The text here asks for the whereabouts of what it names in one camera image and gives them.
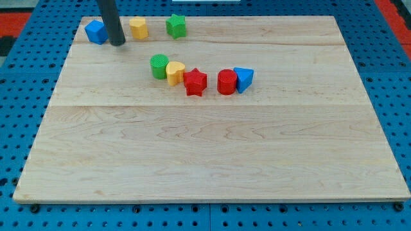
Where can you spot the yellow heart block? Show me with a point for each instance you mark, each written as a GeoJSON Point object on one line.
{"type": "Point", "coordinates": [175, 73]}

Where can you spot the red star block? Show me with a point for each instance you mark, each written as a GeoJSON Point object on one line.
{"type": "Point", "coordinates": [195, 82]}

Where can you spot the light wooden board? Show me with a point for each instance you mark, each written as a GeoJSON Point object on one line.
{"type": "Point", "coordinates": [304, 131]}

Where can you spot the red cylinder block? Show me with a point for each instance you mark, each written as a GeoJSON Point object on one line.
{"type": "Point", "coordinates": [226, 82]}

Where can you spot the blue triangle block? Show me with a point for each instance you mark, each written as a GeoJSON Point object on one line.
{"type": "Point", "coordinates": [244, 78]}

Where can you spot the green cylinder block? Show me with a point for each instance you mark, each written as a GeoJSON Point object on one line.
{"type": "Point", "coordinates": [158, 65]}

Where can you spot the green star block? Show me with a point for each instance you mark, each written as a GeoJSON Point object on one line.
{"type": "Point", "coordinates": [176, 26]}

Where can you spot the yellow pentagon block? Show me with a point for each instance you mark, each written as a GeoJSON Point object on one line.
{"type": "Point", "coordinates": [138, 27]}

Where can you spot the blue cube block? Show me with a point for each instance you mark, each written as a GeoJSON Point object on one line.
{"type": "Point", "coordinates": [96, 32]}

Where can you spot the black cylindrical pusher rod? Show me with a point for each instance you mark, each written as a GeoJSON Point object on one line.
{"type": "Point", "coordinates": [110, 16]}

